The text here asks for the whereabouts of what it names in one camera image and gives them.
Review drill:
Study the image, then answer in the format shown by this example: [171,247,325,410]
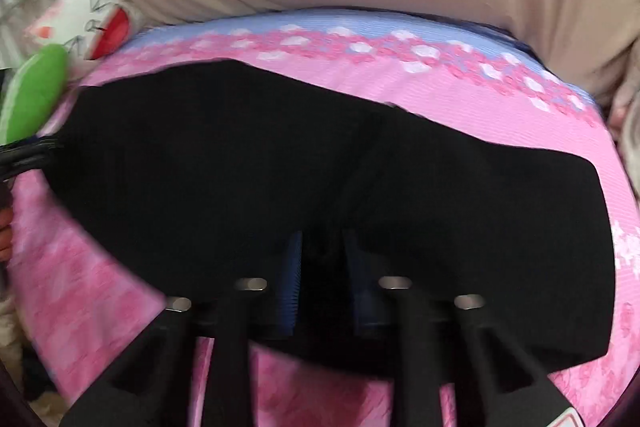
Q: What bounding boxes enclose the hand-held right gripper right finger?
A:
[344,229,586,427]

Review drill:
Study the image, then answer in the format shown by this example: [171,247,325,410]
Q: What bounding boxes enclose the black pants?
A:
[47,59,618,375]

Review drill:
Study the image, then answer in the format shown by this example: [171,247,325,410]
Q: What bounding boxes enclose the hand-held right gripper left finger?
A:
[60,229,306,427]

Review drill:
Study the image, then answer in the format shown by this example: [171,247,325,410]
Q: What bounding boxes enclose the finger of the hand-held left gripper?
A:
[0,134,61,182]

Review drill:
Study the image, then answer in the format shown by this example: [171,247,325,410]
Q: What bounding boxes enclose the pink floral blanket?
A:
[7,7,640,427]

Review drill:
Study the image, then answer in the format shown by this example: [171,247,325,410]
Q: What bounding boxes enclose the white plush toy red mouth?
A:
[27,0,133,80]

